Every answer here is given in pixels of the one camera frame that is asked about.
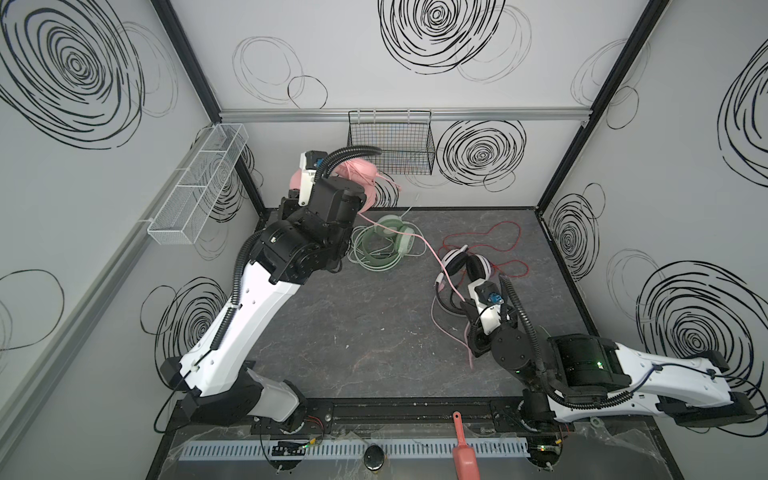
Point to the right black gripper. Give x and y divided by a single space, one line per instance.
474 321

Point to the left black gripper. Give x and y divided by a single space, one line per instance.
339 196

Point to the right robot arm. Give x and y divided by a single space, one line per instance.
696 365

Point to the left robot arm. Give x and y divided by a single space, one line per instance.
312 232

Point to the black round knob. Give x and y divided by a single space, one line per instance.
374 458

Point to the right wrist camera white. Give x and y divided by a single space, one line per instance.
489 302

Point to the green headphones with cable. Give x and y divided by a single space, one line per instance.
381 245

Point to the black wire basket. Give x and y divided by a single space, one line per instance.
405 138

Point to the red dustpan brush handle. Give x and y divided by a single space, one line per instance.
464 456

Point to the white slotted cable duct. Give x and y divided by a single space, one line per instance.
340 449

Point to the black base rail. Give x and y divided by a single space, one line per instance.
420 411

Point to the clear plastic wall shelf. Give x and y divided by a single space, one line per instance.
188 206

